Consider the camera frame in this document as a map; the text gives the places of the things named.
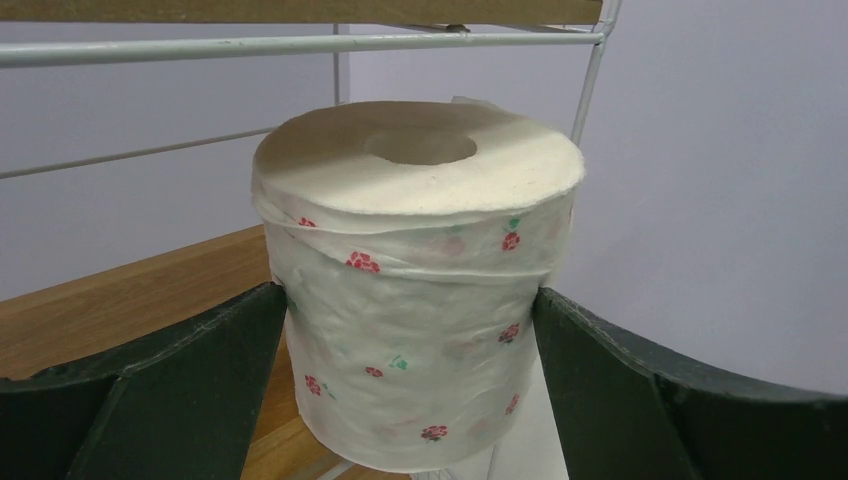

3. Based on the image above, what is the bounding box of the floral white paper roll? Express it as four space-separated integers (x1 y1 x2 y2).
251 98 585 473

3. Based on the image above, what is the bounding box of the white wire wooden shelf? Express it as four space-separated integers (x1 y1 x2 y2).
0 0 624 480

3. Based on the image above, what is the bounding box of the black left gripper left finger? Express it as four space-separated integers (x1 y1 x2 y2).
1 282 287 479

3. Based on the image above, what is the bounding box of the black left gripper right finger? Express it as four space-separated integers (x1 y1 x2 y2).
532 288 847 479

